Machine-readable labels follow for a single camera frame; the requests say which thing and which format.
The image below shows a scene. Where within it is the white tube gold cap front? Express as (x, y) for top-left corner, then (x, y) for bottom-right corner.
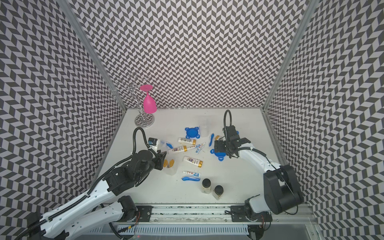
(183, 156), (203, 168)

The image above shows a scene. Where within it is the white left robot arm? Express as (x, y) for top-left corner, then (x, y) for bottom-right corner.
(16, 150), (167, 240)

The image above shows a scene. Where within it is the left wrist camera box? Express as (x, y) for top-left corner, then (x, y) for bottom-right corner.
(148, 138), (158, 152)

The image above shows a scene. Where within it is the aluminium corner post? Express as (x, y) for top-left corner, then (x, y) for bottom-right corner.
(262, 0), (320, 112)
(57, 0), (127, 112)

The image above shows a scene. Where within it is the clear container lying open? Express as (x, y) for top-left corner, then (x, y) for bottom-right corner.
(157, 139), (170, 152)

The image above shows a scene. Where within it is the pink plastic wine glass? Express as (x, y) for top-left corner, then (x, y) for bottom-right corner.
(140, 85), (157, 114)

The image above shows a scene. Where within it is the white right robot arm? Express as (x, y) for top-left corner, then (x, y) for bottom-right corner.
(213, 138), (304, 222)

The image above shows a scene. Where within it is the black cap jar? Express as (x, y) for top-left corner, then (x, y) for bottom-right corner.
(212, 185), (224, 200)
(202, 179), (212, 194)

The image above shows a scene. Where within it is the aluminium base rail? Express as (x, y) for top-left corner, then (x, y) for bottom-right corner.
(74, 203), (316, 238)

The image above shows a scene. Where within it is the black cap jar right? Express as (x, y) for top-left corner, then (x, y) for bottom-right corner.
(212, 185), (224, 200)

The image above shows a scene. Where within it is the blue toothbrush case back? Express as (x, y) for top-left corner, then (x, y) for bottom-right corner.
(209, 133), (215, 147)

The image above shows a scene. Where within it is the small toothpaste tube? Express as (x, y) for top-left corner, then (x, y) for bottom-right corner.
(183, 171), (201, 178)
(196, 143), (206, 154)
(187, 145), (200, 150)

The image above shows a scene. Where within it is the white tube gold cap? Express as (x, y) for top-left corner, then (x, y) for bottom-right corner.
(178, 138), (196, 145)
(183, 156), (203, 168)
(168, 146), (188, 154)
(163, 160), (175, 169)

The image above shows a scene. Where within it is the white tube gold cap back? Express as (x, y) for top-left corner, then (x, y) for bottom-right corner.
(178, 138), (196, 145)

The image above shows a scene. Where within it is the aluminium right corner post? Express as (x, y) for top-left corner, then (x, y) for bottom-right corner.
(262, 0), (320, 112)

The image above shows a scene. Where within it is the small toothpaste tube front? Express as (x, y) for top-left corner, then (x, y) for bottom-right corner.
(183, 171), (201, 178)

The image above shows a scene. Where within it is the aluminium left corner post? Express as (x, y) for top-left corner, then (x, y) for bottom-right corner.
(57, 0), (127, 112)

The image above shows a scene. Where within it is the black cap jar left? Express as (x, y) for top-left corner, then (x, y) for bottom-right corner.
(202, 179), (212, 194)

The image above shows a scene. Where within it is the tall clear container back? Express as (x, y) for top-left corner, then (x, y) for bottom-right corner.
(198, 116), (212, 138)

